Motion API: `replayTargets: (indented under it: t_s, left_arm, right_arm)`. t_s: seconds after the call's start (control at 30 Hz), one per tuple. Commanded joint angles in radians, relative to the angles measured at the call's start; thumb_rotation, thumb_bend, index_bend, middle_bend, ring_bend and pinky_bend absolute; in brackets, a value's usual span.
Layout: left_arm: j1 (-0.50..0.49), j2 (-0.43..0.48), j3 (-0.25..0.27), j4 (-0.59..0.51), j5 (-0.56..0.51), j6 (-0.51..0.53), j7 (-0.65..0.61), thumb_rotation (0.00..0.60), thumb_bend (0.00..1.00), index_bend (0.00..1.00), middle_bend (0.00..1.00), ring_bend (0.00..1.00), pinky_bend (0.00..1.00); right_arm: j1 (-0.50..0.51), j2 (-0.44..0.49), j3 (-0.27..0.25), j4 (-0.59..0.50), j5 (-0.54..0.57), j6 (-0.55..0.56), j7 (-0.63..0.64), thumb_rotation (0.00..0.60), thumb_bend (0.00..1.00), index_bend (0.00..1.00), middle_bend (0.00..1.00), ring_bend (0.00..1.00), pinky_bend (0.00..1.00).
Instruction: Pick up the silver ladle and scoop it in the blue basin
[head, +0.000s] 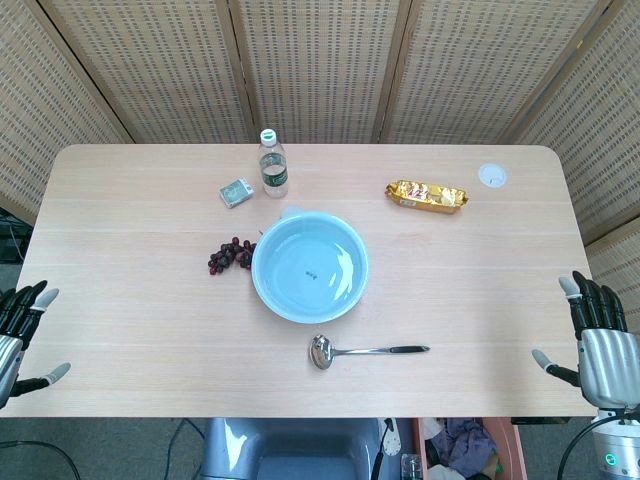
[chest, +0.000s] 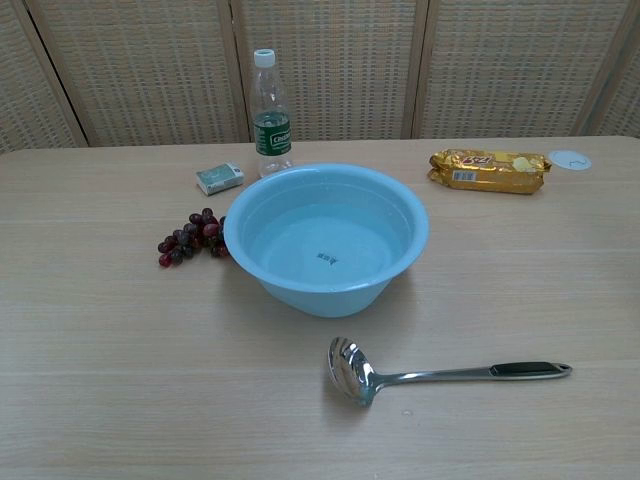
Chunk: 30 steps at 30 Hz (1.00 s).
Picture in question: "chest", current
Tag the metal ladle with black grip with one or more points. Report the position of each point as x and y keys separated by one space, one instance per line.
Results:
x=350 y=367

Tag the light blue bowl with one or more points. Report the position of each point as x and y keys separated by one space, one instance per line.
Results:
x=280 y=280

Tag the clear plastic water bottle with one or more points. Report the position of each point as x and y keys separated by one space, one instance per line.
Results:
x=273 y=135

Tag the small green card box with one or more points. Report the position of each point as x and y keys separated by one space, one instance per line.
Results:
x=219 y=177

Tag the bunch of red grapes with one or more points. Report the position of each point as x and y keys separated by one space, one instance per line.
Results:
x=192 y=239

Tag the gold biscuit packet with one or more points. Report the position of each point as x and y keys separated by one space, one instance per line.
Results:
x=487 y=172

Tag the woven folding screen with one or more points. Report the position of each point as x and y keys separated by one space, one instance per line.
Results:
x=150 y=65

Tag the white round table cap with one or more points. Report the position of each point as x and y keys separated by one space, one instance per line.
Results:
x=570 y=160

